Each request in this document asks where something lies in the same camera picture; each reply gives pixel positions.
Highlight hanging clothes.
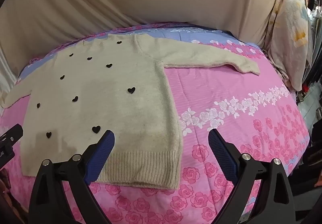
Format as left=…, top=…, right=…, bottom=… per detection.
left=298, top=0, right=322, bottom=166

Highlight beige sweater with black hearts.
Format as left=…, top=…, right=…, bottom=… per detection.
left=0, top=33, right=260, bottom=190

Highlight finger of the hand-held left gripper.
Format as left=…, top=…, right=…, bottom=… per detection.
left=0, top=123, right=24, bottom=150

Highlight pink floral blanket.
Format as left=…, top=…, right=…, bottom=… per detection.
left=0, top=21, right=310, bottom=224

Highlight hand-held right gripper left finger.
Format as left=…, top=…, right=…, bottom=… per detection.
left=29, top=130, right=116, bottom=224

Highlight pale floral quilt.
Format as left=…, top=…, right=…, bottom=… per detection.
left=266, top=0, right=314, bottom=92

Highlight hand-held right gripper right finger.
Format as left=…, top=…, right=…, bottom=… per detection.
left=208, top=128, right=296, bottom=224

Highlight white curtain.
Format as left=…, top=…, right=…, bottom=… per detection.
left=0, top=45, right=21, bottom=105

